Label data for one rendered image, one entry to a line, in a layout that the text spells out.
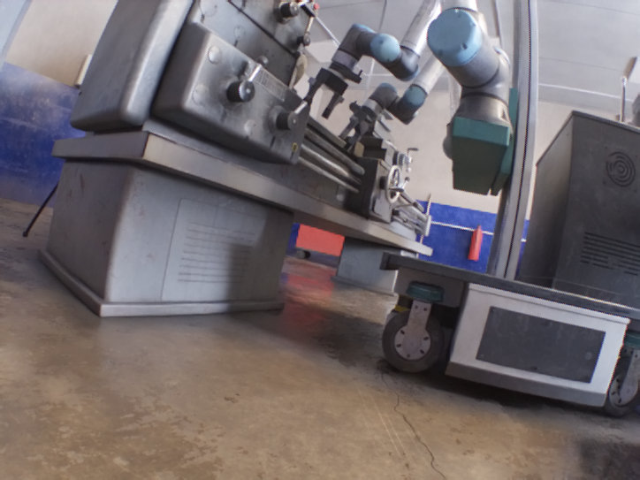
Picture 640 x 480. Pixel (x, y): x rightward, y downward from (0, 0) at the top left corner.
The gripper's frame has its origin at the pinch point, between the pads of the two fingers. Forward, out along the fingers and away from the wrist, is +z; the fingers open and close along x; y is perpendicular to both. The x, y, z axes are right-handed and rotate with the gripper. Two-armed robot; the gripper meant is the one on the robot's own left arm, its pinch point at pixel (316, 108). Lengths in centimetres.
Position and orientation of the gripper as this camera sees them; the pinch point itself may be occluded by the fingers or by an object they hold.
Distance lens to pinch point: 129.2
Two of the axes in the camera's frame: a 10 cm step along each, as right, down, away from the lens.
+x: -5.2, 0.0, -8.5
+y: -7.0, -5.7, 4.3
